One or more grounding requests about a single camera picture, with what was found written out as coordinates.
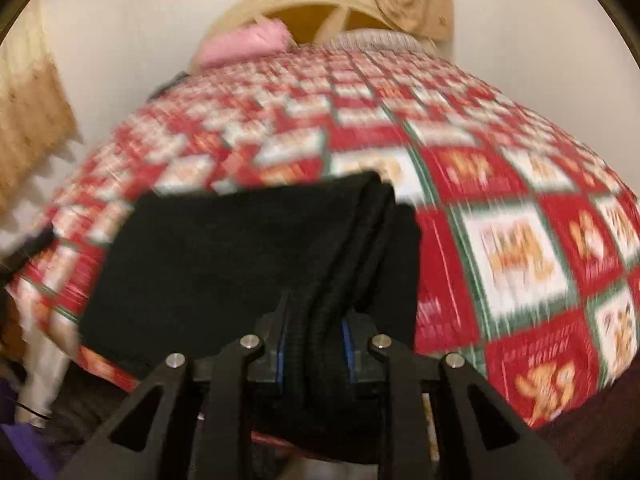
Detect cream wooden headboard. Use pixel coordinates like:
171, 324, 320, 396
198, 0, 404, 47

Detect grey striped pillow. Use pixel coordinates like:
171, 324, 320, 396
326, 28, 424, 52

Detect black pants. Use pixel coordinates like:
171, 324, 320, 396
79, 172, 421, 464

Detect beige curtain on side wall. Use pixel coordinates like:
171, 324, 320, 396
0, 0, 77, 211

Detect small black item on bed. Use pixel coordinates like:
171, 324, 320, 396
148, 72, 189, 101

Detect red checkered bedspread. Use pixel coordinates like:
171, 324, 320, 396
4, 44, 640, 480

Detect pink folded blanket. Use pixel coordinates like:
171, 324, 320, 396
193, 20, 293, 70

